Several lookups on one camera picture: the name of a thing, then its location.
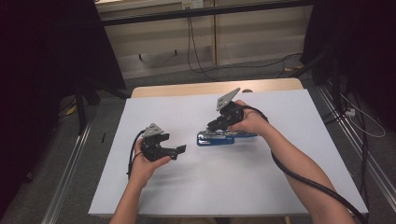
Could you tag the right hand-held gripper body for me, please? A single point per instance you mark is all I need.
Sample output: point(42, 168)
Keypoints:
point(230, 113)

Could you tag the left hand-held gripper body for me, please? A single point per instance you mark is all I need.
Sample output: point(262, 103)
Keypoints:
point(152, 146)

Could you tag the blue stapler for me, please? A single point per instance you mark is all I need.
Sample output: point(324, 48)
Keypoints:
point(214, 140)

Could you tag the person's left hand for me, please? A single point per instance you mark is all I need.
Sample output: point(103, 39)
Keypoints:
point(146, 168)

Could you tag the person's right hand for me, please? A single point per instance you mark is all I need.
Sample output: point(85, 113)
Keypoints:
point(252, 121)

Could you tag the white table sheet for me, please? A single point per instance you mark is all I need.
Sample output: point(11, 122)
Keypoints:
point(186, 109)

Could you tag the wooden table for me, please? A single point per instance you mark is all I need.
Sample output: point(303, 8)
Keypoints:
point(186, 88)

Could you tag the black marker pen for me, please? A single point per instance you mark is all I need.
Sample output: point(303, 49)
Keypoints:
point(103, 137)

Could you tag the black metal stand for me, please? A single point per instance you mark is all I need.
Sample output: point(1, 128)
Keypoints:
point(81, 115)

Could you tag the pale wooden cabinet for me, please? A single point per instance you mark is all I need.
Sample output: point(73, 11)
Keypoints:
point(255, 37)

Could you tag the black horizontal bar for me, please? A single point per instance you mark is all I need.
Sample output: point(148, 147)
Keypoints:
point(202, 12)

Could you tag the white plug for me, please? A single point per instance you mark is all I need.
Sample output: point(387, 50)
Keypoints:
point(350, 112)

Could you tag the black curtain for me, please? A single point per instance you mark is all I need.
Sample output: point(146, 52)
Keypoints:
point(367, 46)
point(31, 62)

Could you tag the aluminium floor rail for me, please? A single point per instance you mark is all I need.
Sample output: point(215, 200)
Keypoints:
point(67, 174)
point(358, 146)

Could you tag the white wall socket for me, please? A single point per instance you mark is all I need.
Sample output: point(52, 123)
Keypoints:
point(192, 3)

